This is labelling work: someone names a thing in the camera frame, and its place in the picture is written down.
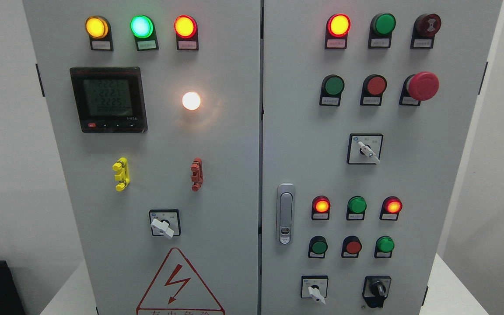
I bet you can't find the black knob selector switch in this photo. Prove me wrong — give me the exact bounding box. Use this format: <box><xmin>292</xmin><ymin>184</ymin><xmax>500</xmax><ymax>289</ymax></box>
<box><xmin>362</xmin><ymin>276</ymin><xmax>391</xmax><ymax>308</ymax></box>

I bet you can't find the red terminal connector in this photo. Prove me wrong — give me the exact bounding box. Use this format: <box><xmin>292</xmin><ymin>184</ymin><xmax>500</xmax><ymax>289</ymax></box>
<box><xmin>190</xmin><ymin>157</ymin><xmax>204</xmax><ymax>192</ymax></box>

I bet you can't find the white lit indicator light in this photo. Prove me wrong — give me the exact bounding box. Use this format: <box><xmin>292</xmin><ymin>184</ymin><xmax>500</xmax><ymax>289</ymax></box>
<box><xmin>182</xmin><ymin>91</ymin><xmax>201</xmax><ymax>110</ymax></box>

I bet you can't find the red lit indicator lower left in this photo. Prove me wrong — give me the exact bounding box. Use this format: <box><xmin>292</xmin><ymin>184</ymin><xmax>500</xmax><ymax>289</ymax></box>
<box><xmin>311</xmin><ymin>196</ymin><xmax>331</xmax><ymax>220</ymax></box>

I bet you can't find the red lit indicator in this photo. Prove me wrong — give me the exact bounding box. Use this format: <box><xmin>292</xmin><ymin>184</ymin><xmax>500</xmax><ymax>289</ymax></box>
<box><xmin>324</xmin><ymin>13</ymin><xmax>351</xmax><ymax>49</ymax></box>
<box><xmin>311</xmin><ymin>196</ymin><xmax>331</xmax><ymax>220</ymax></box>

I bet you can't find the green push button upper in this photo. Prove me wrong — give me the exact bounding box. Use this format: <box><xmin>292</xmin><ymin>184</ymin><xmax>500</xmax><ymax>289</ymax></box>
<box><xmin>319</xmin><ymin>74</ymin><xmax>345</xmax><ymax>106</ymax></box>

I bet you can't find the green push button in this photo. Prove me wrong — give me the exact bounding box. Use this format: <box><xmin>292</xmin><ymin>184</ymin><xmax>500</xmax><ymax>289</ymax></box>
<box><xmin>319</xmin><ymin>74</ymin><xmax>345</xmax><ymax>106</ymax></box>
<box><xmin>308</xmin><ymin>235</ymin><xmax>328</xmax><ymax>259</ymax></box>

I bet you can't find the green push button lower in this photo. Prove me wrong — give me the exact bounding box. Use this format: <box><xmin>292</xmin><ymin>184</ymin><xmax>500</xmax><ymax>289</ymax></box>
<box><xmin>308</xmin><ymin>235</ymin><xmax>328</xmax><ymax>259</ymax></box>

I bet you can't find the grey left cabinet door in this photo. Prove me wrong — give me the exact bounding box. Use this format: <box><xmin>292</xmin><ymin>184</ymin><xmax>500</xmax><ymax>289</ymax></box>
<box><xmin>23</xmin><ymin>0</ymin><xmax>261</xmax><ymax>315</ymax></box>

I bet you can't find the grey cabinet door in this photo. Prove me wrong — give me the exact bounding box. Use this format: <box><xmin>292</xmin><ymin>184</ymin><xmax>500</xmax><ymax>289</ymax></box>
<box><xmin>23</xmin><ymin>0</ymin><xmax>261</xmax><ymax>315</ymax></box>
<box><xmin>261</xmin><ymin>0</ymin><xmax>502</xmax><ymax>315</ymax></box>

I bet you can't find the green indicator lower middle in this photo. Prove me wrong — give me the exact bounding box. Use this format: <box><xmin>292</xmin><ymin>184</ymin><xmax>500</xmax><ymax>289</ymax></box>
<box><xmin>346</xmin><ymin>196</ymin><xmax>367</xmax><ymax>220</ymax></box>

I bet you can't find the grey right cabinet door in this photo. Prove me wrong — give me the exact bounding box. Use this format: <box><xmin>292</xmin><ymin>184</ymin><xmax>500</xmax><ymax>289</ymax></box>
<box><xmin>261</xmin><ymin>0</ymin><xmax>502</xmax><ymax>315</ymax></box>

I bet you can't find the yellow terminal connector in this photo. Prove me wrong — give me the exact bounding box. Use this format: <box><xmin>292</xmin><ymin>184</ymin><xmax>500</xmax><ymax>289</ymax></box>
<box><xmin>112</xmin><ymin>157</ymin><xmax>130</xmax><ymax>192</ymax></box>

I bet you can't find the red push button lower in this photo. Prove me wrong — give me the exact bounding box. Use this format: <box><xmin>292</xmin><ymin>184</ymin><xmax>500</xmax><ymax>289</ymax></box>
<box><xmin>341</xmin><ymin>235</ymin><xmax>362</xmax><ymax>259</ymax></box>

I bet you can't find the red push button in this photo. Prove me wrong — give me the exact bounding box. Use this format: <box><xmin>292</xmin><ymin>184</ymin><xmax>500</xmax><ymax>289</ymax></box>
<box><xmin>360</xmin><ymin>74</ymin><xmax>387</xmax><ymax>106</ymax></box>
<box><xmin>341</xmin><ymin>235</ymin><xmax>362</xmax><ymax>259</ymax></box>

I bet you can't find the red push button upper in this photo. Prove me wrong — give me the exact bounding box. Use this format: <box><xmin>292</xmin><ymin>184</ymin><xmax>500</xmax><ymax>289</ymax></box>
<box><xmin>360</xmin><ymin>74</ymin><xmax>387</xmax><ymax>106</ymax></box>

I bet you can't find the red lit indicator left door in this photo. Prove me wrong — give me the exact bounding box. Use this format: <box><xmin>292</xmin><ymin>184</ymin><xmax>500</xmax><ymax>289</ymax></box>
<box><xmin>174</xmin><ymin>15</ymin><xmax>199</xmax><ymax>51</ymax></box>

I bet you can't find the red indicator lower right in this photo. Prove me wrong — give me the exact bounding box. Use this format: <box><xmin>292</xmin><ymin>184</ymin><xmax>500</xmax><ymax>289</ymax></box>
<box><xmin>379</xmin><ymin>196</ymin><xmax>403</xmax><ymax>221</ymax></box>

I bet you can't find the red high voltage warning sticker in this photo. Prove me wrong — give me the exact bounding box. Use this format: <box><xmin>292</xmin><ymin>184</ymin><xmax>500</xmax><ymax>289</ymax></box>
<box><xmin>136</xmin><ymin>247</ymin><xmax>225</xmax><ymax>315</ymax></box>

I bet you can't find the black digital power meter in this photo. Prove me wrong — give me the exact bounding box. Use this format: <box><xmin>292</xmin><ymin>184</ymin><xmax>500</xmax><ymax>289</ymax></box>
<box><xmin>70</xmin><ymin>66</ymin><xmax>147</xmax><ymax>133</ymax></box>

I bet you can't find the red lit indicator top right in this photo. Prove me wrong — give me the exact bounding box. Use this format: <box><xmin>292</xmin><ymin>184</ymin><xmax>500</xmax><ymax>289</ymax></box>
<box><xmin>324</xmin><ymin>13</ymin><xmax>351</xmax><ymax>49</ymax></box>

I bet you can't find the green button lower right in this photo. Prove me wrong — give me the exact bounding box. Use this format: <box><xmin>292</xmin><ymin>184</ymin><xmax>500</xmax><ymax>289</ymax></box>
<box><xmin>374</xmin><ymin>235</ymin><xmax>395</xmax><ymax>259</ymax></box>

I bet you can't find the green lit indicator light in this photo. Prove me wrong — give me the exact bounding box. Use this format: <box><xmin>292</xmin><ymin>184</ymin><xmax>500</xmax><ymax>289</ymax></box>
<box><xmin>130</xmin><ymin>15</ymin><xmax>159</xmax><ymax>51</ymax></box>

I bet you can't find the red emergency stop button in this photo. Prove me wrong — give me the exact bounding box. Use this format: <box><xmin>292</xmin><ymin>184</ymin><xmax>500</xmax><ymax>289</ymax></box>
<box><xmin>399</xmin><ymin>71</ymin><xmax>440</xmax><ymax>106</ymax></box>

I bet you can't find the green indicator top right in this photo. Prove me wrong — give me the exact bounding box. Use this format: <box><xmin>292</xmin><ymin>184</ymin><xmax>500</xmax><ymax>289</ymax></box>
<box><xmin>367</xmin><ymin>13</ymin><xmax>396</xmax><ymax>49</ymax></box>

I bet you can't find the yellow indicator light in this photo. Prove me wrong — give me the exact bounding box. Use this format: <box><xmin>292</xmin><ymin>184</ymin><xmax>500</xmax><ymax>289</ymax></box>
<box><xmin>85</xmin><ymin>15</ymin><xmax>114</xmax><ymax>51</ymax></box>

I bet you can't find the dark red buzzer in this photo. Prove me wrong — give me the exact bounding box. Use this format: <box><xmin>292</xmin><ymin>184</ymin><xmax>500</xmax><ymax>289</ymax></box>
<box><xmin>410</xmin><ymin>14</ymin><xmax>441</xmax><ymax>49</ymax></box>

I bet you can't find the silver door handle lock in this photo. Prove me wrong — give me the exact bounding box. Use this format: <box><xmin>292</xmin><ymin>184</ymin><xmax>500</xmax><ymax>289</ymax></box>
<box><xmin>276</xmin><ymin>183</ymin><xmax>295</xmax><ymax>245</ymax></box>

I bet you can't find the white selector switch left door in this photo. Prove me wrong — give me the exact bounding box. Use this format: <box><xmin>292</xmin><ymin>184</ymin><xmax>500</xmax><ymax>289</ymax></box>
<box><xmin>148</xmin><ymin>209</ymin><xmax>181</xmax><ymax>239</ymax></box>

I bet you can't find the white selector switch upper right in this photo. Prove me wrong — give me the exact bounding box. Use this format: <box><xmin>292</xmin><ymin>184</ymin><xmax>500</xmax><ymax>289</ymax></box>
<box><xmin>346</xmin><ymin>133</ymin><xmax>384</xmax><ymax>165</ymax></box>

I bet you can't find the white selector switch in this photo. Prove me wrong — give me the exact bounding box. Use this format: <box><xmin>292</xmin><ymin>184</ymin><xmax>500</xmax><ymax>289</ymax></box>
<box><xmin>301</xmin><ymin>275</ymin><xmax>329</xmax><ymax>305</ymax></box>
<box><xmin>346</xmin><ymin>133</ymin><xmax>384</xmax><ymax>165</ymax></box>

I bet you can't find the white selector switch bottom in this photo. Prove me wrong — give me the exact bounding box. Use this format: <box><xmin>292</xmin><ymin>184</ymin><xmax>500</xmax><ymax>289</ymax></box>
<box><xmin>301</xmin><ymin>275</ymin><xmax>329</xmax><ymax>305</ymax></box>

